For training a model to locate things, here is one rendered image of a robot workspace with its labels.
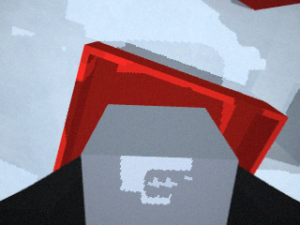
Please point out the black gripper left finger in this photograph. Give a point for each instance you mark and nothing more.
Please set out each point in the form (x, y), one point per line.
(55, 199)

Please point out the light grey steel block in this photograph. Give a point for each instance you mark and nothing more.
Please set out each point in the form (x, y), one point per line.
(157, 165)

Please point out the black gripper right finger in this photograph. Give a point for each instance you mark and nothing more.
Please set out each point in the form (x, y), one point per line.
(255, 202)

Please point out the red tray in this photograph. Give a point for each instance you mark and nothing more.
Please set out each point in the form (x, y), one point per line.
(108, 75)

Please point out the red block with white cylindrical pin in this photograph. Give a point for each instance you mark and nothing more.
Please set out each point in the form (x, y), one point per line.
(261, 4)

